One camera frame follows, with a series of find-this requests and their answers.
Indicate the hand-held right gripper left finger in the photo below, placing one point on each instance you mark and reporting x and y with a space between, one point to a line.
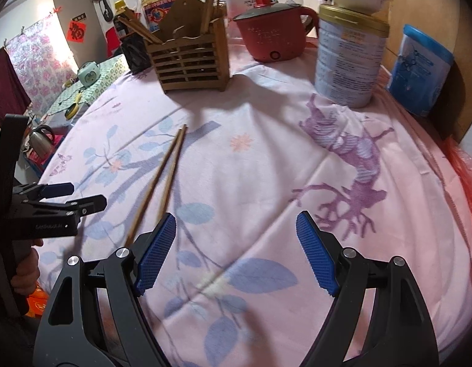
155 252

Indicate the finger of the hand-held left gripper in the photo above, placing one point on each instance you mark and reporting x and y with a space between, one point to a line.
56 190
86 203

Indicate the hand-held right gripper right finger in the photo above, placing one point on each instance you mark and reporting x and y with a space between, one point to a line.
318 252

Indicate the wooden slatted chopstick holder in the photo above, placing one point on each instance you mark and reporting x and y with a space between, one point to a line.
190 65

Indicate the person's left hand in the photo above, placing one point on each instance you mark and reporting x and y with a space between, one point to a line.
27 271

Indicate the steel kettle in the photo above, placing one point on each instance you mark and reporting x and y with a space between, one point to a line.
42 141

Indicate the orange box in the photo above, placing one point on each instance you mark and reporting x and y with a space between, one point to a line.
37 302

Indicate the yellow round item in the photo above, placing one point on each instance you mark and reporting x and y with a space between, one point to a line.
71 111

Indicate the pink printed sheet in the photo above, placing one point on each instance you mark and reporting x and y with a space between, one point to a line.
259 160

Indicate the dark red cloth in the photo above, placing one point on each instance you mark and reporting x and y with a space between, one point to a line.
6 91

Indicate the small green appliance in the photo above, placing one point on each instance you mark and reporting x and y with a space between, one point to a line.
88 74

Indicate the floral hanging cloth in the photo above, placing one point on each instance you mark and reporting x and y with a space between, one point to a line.
41 68

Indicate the green patterned tablecloth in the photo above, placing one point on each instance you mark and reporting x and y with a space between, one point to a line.
109 70

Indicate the red garment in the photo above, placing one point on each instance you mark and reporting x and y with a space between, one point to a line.
112 42

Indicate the red door poster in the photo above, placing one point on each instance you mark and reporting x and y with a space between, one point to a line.
77 31

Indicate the orange plastic bag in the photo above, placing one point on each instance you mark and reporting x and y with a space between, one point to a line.
469 183

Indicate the small black door sign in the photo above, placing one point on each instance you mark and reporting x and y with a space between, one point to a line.
78 17

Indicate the grey door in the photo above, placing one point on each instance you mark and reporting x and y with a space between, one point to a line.
67 7

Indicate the dark sauce bottle yellow cap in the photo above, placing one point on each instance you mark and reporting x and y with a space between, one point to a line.
121 19

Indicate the white tin with gold lid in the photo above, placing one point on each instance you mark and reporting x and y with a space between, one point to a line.
347 68

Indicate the black hanging bag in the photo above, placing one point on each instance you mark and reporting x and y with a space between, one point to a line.
104 5

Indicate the blue canister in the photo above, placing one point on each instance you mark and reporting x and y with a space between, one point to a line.
416 72

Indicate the yellow cooking oil bottle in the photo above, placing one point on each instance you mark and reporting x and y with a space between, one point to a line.
159 7

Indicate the red electric pot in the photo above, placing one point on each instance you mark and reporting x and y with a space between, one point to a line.
274 38

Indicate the grey pot lid red knob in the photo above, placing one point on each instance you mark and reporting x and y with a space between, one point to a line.
263 2

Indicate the wooden board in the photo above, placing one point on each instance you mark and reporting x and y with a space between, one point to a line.
431 0

